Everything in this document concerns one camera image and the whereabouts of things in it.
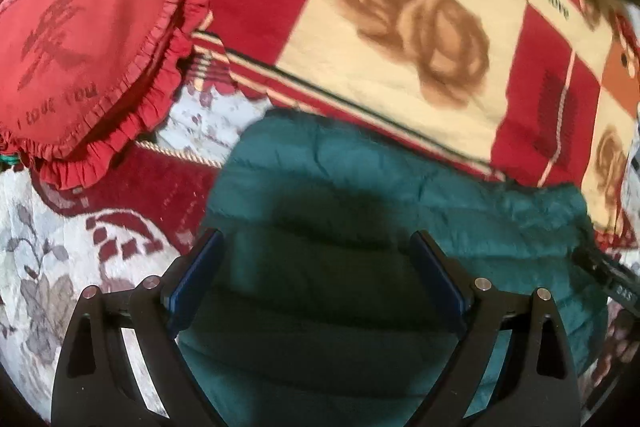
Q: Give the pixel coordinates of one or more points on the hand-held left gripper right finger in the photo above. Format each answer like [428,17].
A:
[442,279]

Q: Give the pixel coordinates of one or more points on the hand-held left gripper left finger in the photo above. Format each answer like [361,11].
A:
[196,277]

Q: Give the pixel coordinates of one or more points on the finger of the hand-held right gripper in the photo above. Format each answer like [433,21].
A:
[592,261]

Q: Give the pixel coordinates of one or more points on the green puffer jacket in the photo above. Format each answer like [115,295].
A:
[350,167]

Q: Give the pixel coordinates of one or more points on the white floral quilt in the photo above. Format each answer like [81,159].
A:
[50,232]

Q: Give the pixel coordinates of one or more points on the red heart-shaped ruffled pillow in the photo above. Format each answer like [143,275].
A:
[90,57]

